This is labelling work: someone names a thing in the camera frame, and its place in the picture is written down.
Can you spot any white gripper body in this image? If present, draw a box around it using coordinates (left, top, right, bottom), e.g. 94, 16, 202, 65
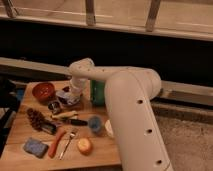
70, 77, 87, 96

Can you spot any grey blue towel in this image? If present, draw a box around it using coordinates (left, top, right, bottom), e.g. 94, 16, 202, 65
56, 90, 80, 106

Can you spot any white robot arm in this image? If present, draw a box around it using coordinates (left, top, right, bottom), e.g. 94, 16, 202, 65
69, 58, 174, 171

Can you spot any purple bowl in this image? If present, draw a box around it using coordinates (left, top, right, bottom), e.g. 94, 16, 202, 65
61, 86, 71, 107

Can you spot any red bowl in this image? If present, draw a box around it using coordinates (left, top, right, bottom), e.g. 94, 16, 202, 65
32, 82, 55, 103

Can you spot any green plastic tray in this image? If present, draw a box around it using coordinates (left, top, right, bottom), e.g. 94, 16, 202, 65
90, 80, 105, 106

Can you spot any small metal cup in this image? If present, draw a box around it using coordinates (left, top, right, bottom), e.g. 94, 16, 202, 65
48, 101, 62, 115

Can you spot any silver fork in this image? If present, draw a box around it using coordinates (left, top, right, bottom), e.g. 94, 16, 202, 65
59, 129, 78, 160

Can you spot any orange carrot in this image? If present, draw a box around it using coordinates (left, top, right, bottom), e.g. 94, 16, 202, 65
48, 130, 66, 158

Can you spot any white cup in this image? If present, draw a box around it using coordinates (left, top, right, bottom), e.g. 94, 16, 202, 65
105, 119, 114, 138

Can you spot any black metal scoop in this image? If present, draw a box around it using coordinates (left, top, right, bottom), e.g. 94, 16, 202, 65
42, 122, 57, 135

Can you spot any brown pine cone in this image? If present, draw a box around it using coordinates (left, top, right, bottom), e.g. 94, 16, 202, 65
27, 108, 45, 131

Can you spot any blue sponge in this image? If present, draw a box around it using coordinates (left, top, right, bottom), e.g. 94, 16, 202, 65
23, 137, 49, 158

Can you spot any black handled knife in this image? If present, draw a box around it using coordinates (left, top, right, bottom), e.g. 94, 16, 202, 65
62, 119, 88, 126

